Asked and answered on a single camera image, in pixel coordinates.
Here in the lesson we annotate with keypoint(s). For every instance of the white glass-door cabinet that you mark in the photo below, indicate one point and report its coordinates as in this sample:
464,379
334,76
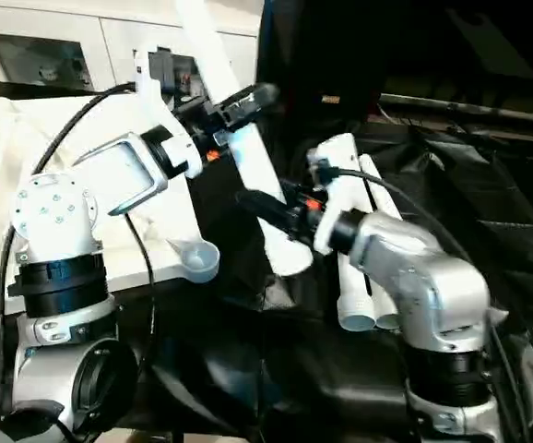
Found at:
110,37

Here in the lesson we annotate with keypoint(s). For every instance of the black work mat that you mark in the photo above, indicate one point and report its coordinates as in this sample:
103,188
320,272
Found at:
248,369

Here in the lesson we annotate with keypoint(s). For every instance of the white table top frame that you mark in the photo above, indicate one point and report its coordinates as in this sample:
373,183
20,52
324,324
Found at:
174,231

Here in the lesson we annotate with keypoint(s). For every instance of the white plastic table leg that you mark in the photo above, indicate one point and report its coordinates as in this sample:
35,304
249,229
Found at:
354,305
388,318
248,157

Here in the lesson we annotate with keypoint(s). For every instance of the black metal rail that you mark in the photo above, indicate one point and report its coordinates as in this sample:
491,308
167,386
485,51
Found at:
469,109

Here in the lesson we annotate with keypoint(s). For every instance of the small yellow label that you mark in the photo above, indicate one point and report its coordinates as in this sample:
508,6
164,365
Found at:
329,99

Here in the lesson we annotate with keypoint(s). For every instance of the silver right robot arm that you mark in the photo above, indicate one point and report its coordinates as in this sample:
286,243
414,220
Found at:
423,277

